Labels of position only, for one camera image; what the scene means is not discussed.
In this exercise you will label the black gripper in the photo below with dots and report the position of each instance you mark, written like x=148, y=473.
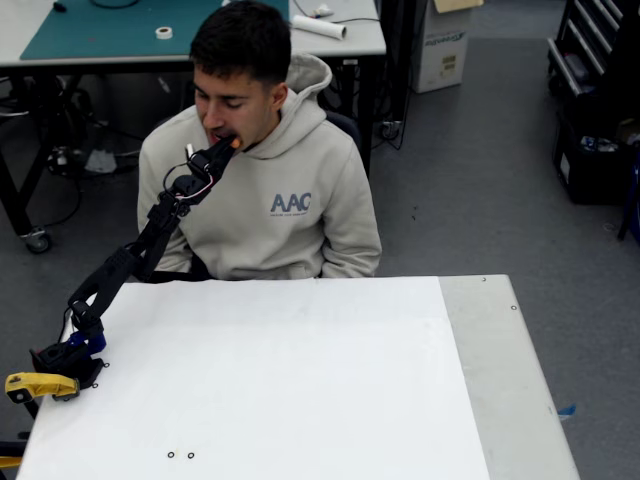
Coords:
x=214, y=160

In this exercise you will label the small orange snack piece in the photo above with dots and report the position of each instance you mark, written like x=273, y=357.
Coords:
x=235, y=143

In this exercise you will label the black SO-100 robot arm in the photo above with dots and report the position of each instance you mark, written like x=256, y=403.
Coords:
x=115, y=275

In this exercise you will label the man in beige hoodie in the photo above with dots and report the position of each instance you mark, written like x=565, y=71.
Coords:
x=275, y=215

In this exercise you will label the white crumpled bag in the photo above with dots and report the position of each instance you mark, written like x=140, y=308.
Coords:
x=100, y=161

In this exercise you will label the white tape roll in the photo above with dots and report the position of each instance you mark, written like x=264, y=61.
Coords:
x=164, y=32

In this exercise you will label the grey work table black legs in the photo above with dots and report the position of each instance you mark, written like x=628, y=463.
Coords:
x=100, y=62

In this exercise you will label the white paper roll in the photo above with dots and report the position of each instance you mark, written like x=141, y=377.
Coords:
x=320, y=26

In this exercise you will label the green cutting mat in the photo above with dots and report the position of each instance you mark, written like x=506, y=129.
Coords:
x=115, y=30

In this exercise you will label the grey caster wheel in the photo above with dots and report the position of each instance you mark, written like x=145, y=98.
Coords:
x=38, y=241
x=391, y=131

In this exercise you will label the small white tube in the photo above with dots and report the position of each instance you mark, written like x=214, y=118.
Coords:
x=322, y=10

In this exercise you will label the black marker pen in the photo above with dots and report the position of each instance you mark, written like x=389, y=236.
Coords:
x=60, y=6

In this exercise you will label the large white paper sheet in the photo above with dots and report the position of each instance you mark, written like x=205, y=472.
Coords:
x=260, y=380

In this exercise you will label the white cardboard box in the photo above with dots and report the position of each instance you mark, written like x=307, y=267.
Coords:
x=442, y=50

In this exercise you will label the yellow table clamp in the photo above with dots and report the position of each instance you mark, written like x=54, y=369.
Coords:
x=42, y=385

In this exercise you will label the black storage crate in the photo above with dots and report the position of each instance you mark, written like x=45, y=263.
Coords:
x=595, y=170

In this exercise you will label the black metal drawer rack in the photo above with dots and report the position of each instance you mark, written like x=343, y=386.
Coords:
x=580, y=45

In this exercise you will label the blue chair leg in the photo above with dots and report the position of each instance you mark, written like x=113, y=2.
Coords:
x=631, y=200

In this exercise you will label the blue tape scrap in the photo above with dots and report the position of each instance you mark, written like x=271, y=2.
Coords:
x=567, y=410

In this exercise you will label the small white camera board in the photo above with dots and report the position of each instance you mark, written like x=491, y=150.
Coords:
x=190, y=150

